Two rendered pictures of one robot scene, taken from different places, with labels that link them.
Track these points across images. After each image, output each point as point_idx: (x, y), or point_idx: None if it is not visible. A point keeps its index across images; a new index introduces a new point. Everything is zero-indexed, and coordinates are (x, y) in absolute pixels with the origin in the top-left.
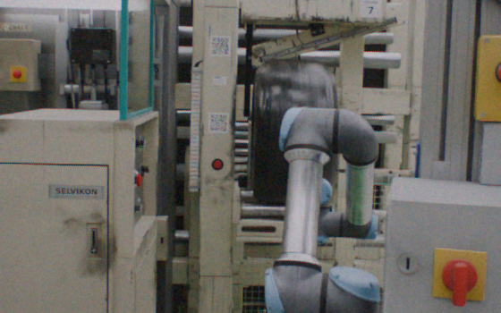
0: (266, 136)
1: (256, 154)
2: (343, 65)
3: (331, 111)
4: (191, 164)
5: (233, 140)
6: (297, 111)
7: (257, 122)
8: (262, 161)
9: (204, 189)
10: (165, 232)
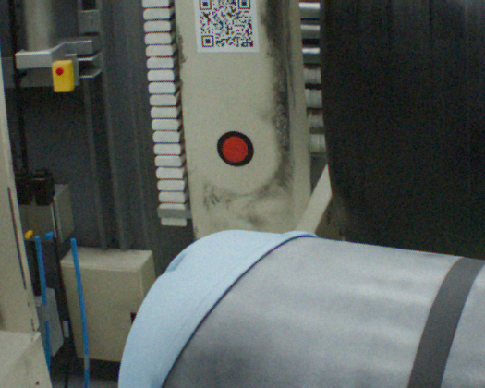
0: (348, 98)
1: (326, 150)
2: None
3: (413, 308)
4: (160, 149)
5: (277, 76)
6: (208, 290)
7: (320, 42)
8: (346, 177)
9: (202, 222)
10: (139, 303)
